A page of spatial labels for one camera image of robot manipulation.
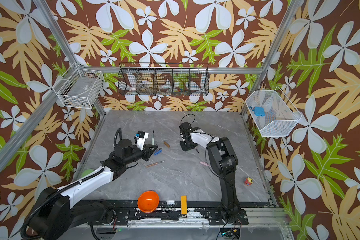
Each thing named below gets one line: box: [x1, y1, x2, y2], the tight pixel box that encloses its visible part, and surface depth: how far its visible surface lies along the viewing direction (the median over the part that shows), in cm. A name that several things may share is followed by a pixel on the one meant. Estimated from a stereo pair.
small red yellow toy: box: [244, 176, 254, 186], surface depth 82 cm
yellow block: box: [181, 195, 188, 215], surface depth 79 cm
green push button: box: [81, 169, 94, 178], surface depth 91 cm
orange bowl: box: [137, 190, 160, 213], surface depth 79 cm
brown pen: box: [145, 160, 166, 168], surface depth 95 cm
